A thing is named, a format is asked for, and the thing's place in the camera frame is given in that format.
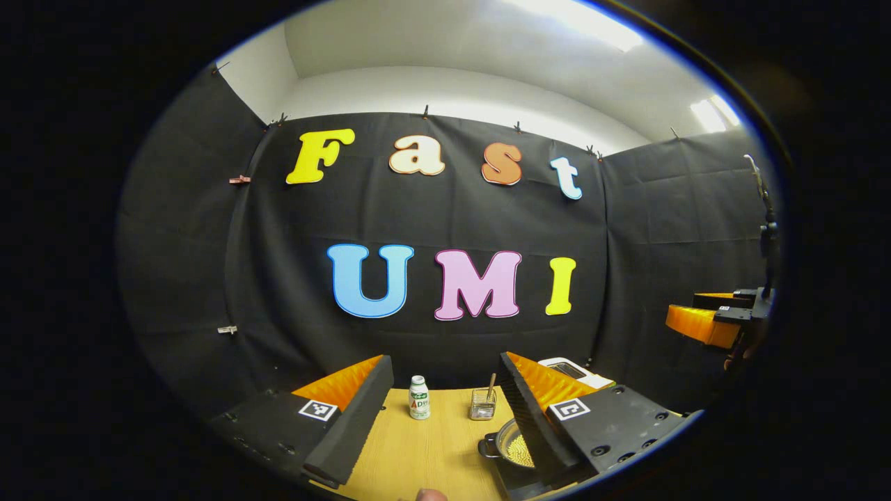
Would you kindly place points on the pile of yellow soybeans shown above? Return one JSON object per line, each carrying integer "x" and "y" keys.
{"x": 521, "y": 452}

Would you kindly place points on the small ceiling light panel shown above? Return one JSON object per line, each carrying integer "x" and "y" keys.
{"x": 713, "y": 111}

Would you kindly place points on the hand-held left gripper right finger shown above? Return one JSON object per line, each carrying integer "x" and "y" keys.
{"x": 529, "y": 424}

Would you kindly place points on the white toaster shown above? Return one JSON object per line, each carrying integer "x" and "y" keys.
{"x": 578, "y": 372}

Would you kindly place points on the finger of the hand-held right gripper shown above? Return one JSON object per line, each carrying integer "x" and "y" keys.
{"x": 724, "y": 300}
{"x": 699, "y": 325}

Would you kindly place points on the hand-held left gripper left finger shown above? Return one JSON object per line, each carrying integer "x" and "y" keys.
{"x": 355, "y": 424}

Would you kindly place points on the black induction cooktop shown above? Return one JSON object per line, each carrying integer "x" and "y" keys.
{"x": 522, "y": 480}

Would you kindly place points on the white green label drink bottle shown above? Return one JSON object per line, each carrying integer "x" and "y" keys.
{"x": 419, "y": 400}

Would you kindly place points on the long ceiling light panel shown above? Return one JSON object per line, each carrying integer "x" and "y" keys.
{"x": 578, "y": 21}

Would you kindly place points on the row of black cloth clips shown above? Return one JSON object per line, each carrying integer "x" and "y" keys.
{"x": 425, "y": 111}

